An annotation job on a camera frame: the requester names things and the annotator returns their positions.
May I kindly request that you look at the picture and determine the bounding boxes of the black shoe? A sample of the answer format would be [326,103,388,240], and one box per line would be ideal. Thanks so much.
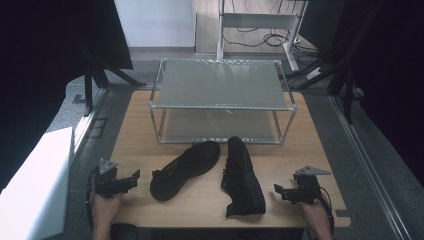
[220,135,267,219]
[149,140,221,202]

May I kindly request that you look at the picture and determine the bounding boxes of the black curtain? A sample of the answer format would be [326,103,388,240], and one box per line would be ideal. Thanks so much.
[0,0,134,193]
[333,0,424,188]

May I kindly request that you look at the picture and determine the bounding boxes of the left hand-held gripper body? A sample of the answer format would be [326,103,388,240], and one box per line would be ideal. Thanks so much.
[94,158,130,199]

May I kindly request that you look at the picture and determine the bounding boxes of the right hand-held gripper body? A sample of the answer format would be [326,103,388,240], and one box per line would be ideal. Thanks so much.
[287,165,332,205]

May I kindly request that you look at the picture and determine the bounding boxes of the two-tier metal shoe rack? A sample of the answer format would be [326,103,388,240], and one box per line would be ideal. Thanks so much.
[148,58,298,146]

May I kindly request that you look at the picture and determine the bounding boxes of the white power strip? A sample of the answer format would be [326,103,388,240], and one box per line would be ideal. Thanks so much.
[305,67,323,80]

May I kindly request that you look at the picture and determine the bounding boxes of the white metal desk frame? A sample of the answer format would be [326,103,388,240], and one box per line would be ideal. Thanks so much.
[216,0,309,72]

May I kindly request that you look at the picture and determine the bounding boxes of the aluminium floor rail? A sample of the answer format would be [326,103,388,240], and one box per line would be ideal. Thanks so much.
[329,94,414,240]

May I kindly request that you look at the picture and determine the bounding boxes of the person's left hand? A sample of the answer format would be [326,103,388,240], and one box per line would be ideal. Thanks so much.
[90,191,124,232]

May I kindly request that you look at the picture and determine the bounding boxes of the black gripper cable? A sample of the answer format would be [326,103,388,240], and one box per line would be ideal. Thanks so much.
[311,184,336,236]

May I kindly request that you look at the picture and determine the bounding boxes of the white box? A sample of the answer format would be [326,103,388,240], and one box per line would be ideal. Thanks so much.
[0,126,75,240]

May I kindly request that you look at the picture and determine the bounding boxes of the black metal stand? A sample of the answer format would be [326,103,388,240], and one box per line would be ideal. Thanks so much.
[79,33,148,117]
[288,49,358,125]

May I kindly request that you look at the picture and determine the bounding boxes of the person's right hand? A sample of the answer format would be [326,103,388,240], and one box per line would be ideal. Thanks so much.
[297,201,331,232]

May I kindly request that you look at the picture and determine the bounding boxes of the black floor cables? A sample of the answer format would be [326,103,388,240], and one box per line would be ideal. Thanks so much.
[222,0,321,58]

